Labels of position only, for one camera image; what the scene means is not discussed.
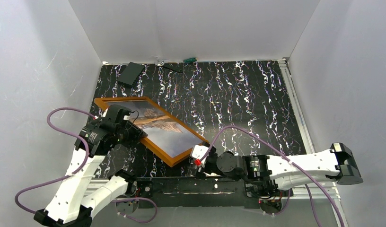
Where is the orange wooden picture frame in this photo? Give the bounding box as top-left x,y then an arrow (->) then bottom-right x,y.
94,96 -> 208,167

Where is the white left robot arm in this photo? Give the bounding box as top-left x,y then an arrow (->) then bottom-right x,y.
34,105 -> 146,227

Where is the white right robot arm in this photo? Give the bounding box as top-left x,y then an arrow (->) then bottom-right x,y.
191,142 -> 363,193

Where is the black rectangular box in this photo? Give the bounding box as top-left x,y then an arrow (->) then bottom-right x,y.
117,62 -> 145,87

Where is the black flat tool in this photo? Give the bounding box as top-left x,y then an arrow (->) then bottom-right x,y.
162,64 -> 183,73

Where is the aluminium rail front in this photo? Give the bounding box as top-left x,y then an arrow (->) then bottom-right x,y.
60,177 -> 342,201

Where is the aluminium rail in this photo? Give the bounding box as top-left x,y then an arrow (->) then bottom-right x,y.
60,177 -> 342,201
277,59 -> 316,154

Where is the green handled screwdriver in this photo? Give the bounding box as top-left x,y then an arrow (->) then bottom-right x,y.
183,57 -> 197,63

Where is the aluminium rail right side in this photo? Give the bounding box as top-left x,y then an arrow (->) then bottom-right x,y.
277,59 -> 316,154

